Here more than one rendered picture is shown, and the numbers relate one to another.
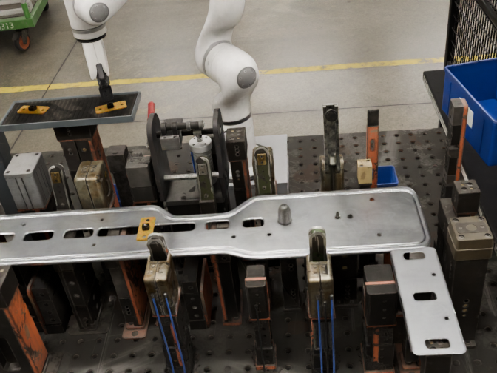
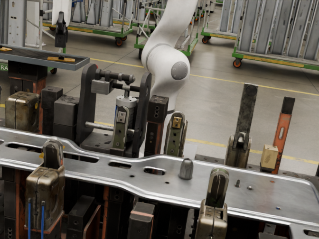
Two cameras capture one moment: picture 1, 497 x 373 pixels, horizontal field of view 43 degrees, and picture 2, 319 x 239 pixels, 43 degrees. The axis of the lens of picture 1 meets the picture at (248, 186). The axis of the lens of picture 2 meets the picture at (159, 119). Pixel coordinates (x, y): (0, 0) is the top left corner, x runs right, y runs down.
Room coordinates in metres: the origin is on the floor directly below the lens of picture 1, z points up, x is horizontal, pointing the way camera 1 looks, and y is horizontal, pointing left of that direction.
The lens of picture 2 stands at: (0.28, -0.01, 1.45)
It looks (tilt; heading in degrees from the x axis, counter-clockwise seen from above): 19 degrees down; 1
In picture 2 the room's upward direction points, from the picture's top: 7 degrees clockwise
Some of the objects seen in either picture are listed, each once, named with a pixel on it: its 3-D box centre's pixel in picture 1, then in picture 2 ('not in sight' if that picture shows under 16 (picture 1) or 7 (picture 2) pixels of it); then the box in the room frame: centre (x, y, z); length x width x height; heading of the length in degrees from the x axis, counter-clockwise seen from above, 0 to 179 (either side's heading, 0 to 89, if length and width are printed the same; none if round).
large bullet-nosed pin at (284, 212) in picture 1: (284, 214); (186, 170); (1.17, -0.08, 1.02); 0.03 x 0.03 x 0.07
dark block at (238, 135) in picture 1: (243, 197); (150, 164); (1.39, 0.02, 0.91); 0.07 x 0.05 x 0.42; 174
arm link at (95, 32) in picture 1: (89, 29); not in sight; (1.54, 0.35, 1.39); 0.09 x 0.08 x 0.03; 12
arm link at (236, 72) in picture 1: (233, 85); (166, 80); (1.70, 0.01, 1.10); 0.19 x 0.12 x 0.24; 29
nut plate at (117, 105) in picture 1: (110, 105); (61, 58); (1.54, 0.35, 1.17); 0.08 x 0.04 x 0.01; 102
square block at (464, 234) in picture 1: (462, 286); not in sight; (1.00, -0.46, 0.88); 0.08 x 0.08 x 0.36; 84
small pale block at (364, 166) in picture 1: (364, 219); (257, 207); (1.27, -0.29, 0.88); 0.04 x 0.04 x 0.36; 84
